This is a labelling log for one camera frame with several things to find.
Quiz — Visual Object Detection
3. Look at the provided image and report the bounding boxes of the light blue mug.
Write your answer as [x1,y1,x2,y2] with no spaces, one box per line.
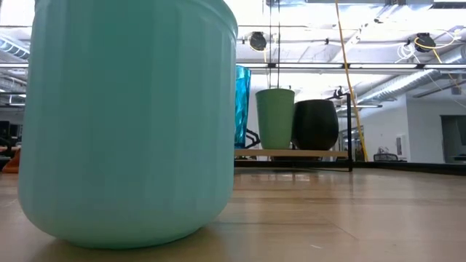
[17,0,240,250]

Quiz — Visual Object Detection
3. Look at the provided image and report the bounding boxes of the black ceiling cable reel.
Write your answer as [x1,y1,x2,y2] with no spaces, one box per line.
[414,32,437,54]
[248,31,268,52]

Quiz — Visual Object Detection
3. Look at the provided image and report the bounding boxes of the ceiling strip light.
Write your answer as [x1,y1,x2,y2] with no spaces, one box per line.
[236,62,466,71]

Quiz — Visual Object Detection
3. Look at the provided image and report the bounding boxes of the black mug yellow inside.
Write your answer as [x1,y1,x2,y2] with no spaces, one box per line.
[291,99,340,151]

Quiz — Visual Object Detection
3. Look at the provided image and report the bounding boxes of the black office chair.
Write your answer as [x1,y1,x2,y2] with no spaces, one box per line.
[373,146,400,163]

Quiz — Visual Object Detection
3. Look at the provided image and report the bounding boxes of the wooden shelf black metal legs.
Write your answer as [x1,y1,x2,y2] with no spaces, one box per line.
[234,92,353,173]

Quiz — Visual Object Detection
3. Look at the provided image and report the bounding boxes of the orange cloth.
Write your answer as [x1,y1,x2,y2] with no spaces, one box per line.
[1,148,22,174]

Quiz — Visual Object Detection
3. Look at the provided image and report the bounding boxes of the black hanging cable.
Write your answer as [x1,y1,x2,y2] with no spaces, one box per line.
[268,0,273,90]
[276,0,282,90]

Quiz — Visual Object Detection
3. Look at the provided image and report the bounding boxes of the yellow cable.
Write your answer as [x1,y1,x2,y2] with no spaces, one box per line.
[334,0,369,163]

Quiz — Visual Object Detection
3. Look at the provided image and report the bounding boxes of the silver ventilation duct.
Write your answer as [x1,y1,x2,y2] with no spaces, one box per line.
[0,38,30,61]
[355,68,466,105]

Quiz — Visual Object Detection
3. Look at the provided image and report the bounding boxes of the black aluminium rig frame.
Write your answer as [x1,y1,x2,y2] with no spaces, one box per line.
[234,159,466,176]

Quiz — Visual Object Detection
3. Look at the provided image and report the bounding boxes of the green plastic cup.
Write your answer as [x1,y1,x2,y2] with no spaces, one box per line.
[255,88,296,151]

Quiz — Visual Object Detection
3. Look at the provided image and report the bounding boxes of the teal faceted plastic tumbler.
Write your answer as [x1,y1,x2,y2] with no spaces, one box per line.
[234,65,252,148]

